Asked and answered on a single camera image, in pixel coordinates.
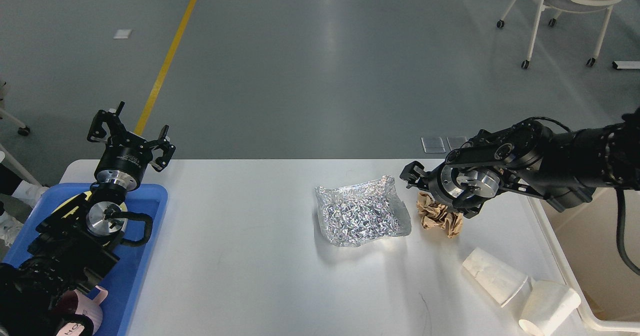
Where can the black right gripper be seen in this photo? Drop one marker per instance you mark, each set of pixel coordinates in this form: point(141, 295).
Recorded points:
point(462, 190)

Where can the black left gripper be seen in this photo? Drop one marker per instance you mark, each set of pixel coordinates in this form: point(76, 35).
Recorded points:
point(126, 166)

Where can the brown paper ball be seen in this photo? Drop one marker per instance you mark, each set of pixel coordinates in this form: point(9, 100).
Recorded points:
point(433, 214)

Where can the aluminium foil sheet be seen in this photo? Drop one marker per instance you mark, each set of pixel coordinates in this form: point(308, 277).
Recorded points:
point(350, 216)

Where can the pink ribbed mug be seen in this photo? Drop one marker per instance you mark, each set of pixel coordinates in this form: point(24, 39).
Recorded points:
point(75, 302)

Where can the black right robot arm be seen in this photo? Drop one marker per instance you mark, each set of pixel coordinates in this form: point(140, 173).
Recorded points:
point(529, 159)

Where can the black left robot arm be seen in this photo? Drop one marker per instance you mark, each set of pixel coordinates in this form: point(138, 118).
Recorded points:
point(75, 246)

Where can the left clear floor plate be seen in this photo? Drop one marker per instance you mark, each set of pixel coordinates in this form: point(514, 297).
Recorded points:
point(432, 145)

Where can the clear floor plate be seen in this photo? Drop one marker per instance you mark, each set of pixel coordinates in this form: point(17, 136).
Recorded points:
point(432, 145)
point(458, 142)

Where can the right clear floor plate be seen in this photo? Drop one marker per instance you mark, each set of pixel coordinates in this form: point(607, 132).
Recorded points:
point(458, 142)

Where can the white paper cup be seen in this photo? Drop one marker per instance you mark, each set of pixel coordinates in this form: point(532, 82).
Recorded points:
point(547, 307)
point(500, 280)

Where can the person in black clothes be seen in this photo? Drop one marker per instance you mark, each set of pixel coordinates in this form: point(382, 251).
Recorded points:
point(13, 185)

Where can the blue plastic tray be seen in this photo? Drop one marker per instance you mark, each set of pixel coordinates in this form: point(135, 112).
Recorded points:
point(125, 280)

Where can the beige plastic bin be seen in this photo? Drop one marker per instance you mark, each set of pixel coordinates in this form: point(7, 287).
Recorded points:
point(583, 244)

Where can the white bar on floor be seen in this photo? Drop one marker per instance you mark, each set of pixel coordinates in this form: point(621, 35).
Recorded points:
point(626, 65)

